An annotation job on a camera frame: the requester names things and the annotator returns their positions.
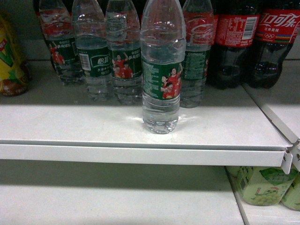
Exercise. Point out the clear water bottle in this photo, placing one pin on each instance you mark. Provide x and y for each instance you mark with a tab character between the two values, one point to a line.
163	45

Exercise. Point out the water bottle green logo label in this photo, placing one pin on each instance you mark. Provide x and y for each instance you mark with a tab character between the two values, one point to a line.
88	22

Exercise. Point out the water bottle athletes label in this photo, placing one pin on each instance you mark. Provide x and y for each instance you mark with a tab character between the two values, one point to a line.
122	28

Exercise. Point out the white metal shelf board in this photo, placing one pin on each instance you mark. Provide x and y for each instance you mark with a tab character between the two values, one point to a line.
52	122

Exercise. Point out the water bottle right rear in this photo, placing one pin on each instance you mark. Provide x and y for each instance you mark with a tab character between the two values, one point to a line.
199	21

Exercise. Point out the adjacent white shelf board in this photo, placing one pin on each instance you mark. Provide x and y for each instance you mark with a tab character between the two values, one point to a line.
281	105

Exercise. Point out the water bottle far left rear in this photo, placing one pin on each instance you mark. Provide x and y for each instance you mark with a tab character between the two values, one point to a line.
56	25

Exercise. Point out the cola bottle barcode label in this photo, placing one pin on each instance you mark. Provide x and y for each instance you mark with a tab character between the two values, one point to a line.
235	32

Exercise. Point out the green grape drink bottle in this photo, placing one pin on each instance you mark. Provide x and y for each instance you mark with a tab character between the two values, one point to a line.
264	186

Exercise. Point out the yellow tea bottle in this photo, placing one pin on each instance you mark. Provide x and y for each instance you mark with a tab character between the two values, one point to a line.
14	73

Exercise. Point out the cola bottle red logo label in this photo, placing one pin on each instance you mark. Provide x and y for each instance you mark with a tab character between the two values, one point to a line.
274	37

